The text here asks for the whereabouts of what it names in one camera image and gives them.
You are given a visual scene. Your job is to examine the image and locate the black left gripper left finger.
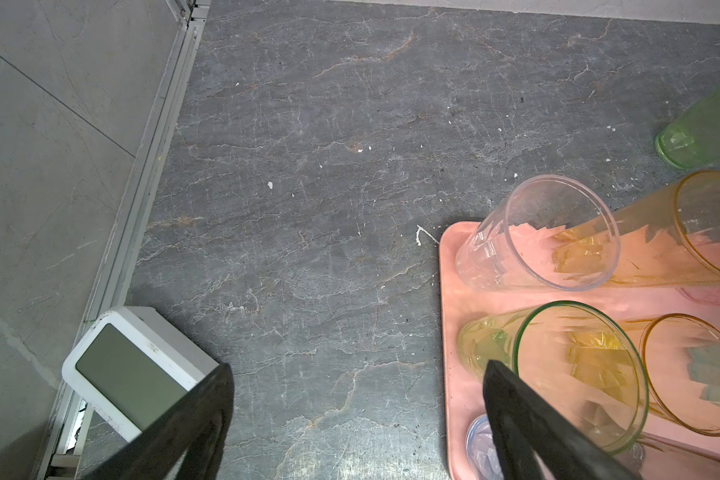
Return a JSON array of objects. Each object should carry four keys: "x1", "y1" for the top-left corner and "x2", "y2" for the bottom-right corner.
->
[{"x1": 86, "y1": 363, "x2": 235, "y2": 479}]

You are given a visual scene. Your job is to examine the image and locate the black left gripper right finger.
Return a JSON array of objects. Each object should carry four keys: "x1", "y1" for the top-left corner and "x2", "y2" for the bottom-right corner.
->
[{"x1": 483, "y1": 360, "x2": 636, "y2": 479}]

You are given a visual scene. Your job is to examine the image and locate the tall blue glass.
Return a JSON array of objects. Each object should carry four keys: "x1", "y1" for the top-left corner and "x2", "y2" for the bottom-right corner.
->
[{"x1": 465, "y1": 414, "x2": 504, "y2": 480}]

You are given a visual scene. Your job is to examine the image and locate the pink plastic tray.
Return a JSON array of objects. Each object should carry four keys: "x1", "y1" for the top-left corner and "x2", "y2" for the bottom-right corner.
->
[{"x1": 439, "y1": 221, "x2": 720, "y2": 479}]

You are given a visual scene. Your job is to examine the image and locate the tall green glass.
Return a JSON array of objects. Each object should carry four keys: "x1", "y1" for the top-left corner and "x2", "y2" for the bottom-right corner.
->
[{"x1": 456, "y1": 300, "x2": 648, "y2": 454}]

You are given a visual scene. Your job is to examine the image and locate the short yellow glass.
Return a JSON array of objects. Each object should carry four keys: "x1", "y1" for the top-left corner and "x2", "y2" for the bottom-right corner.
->
[{"x1": 618, "y1": 313, "x2": 720, "y2": 437}]

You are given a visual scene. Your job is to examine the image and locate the clear glass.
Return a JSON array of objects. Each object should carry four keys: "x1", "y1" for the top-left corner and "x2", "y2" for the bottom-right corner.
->
[{"x1": 455, "y1": 174, "x2": 621, "y2": 292}]

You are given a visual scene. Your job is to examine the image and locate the tall yellow glass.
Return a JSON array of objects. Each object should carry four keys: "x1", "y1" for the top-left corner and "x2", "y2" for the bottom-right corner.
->
[{"x1": 551, "y1": 169, "x2": 720, "y2": 288}]

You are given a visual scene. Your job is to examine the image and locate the white digital clock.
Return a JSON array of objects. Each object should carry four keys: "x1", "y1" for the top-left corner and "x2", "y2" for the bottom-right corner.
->
[{"x1": 62, "y1": 306, "x2": 218, "y2": 442}]

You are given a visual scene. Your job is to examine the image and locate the short green glass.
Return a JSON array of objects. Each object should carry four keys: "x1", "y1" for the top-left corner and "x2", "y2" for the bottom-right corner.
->
[{"x1": 654, "y1": 87, "x2": 720, "y2": 169}]

